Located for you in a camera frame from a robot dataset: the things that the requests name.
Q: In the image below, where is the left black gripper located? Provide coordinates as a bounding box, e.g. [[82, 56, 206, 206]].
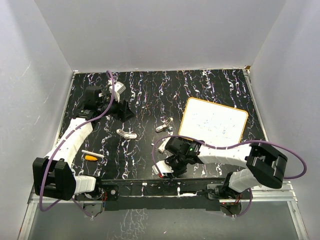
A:
[[97, 93, 136, 122]]

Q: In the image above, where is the beige stapler top cover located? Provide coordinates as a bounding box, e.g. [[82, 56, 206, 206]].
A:
[[116, 129, 138, 139]]

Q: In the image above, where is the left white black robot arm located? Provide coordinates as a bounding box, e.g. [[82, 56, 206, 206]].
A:
[[32, 82, 135, 201]]

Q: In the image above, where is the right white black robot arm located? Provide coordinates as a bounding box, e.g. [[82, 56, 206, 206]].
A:
[[156, 137, 288, 199]]

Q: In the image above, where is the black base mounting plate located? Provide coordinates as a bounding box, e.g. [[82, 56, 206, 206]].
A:
[[75, 178, 251, 211]]

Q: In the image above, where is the white marker pen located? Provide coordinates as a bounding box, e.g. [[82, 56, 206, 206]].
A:
[[81, 150, 105, 158]]

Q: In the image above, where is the orange framed whiteboard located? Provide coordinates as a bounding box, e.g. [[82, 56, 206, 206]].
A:
[[178, 97, 249, 147]]

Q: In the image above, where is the yellow marker cap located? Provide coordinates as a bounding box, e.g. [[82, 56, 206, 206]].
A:
[[84, 155, 98, 162]]

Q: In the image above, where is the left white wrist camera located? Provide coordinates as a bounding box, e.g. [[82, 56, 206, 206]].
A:
[[108, 79, 126, 103]]

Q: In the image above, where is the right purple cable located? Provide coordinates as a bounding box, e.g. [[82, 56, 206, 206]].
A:
[[151, 135, 308, 220]]

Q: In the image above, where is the aluminium frame rail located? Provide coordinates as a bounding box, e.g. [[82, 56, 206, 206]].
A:
[[27, 181, 298, 204]]

